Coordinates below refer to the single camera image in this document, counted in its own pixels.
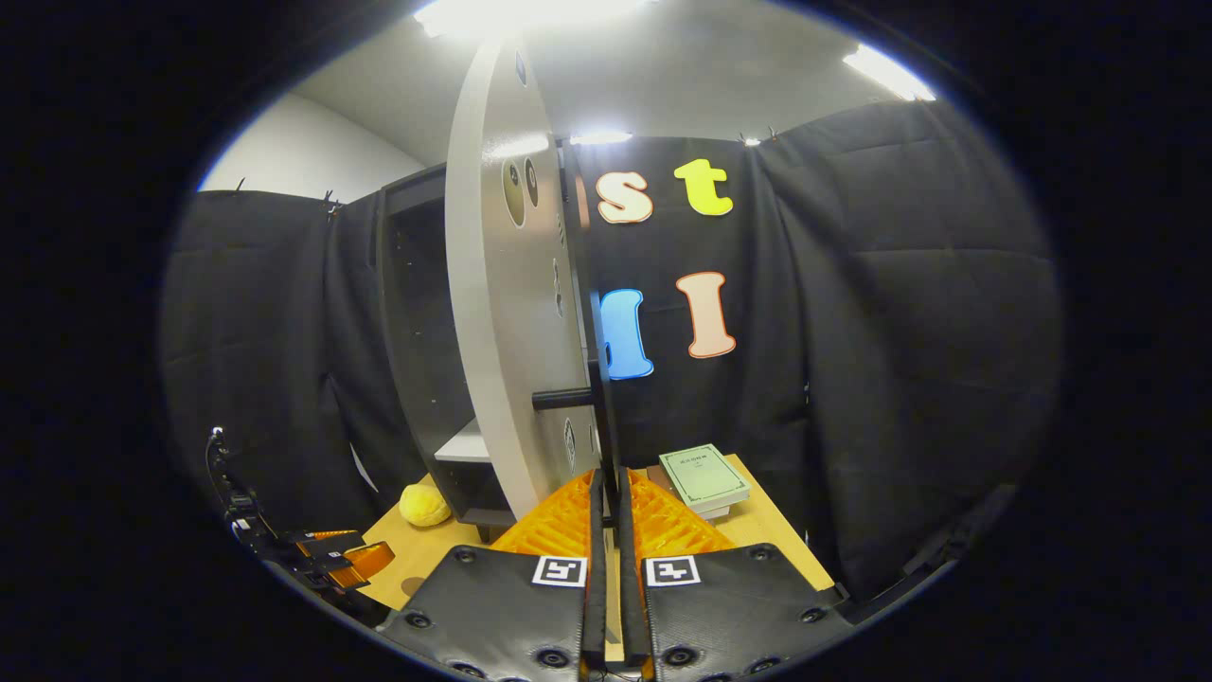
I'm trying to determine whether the light grey cabinet door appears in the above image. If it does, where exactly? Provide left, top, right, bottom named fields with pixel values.
left=445, top=38, right=621, bottom=522

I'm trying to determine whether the ceiling light panel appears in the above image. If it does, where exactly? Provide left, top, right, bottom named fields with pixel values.
left=414, top=0, right=654, bottom=39
left=843, top=43, right=936, bottom=102

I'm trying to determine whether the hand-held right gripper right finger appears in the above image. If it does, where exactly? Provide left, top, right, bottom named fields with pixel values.
left=615, top=469, right=855, bottom=682

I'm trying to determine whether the green book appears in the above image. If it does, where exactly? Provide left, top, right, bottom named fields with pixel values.
left=658, top=443, right=752, bottom=508

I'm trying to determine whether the black backdrop cloth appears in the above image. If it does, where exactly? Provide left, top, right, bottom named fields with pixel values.
left=161, top=99, right=1061, bottom=602

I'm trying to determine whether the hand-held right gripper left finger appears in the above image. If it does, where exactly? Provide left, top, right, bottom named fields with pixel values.
left=379, top=469, right=607, bottom=682

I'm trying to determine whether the white cabinet shelf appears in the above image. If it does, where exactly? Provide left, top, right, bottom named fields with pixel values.
left=434, top=419, right=491, bottom=465

